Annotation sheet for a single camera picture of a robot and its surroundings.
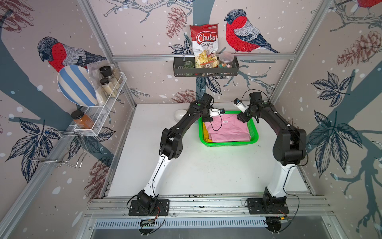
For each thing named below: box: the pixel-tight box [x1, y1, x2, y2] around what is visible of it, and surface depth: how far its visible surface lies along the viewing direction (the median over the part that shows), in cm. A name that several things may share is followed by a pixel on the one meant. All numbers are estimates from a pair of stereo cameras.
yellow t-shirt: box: [202, 121, 213, 143], surface depth 100 cm
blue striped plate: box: [57, 64, 98, 108], surface depth 68 cm
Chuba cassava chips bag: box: [189, 23, 219, 69], surface depth 84 cm
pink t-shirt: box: [203, 113, 252, 143], surface depth 99 cm
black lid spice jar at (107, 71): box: [99, 65, 121, 90], surface depth 81 cm
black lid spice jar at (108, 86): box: [99, 77, 117, 98], surface depth 78 cm
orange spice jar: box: [70, 110, 95, 129], surface depth 64 cm
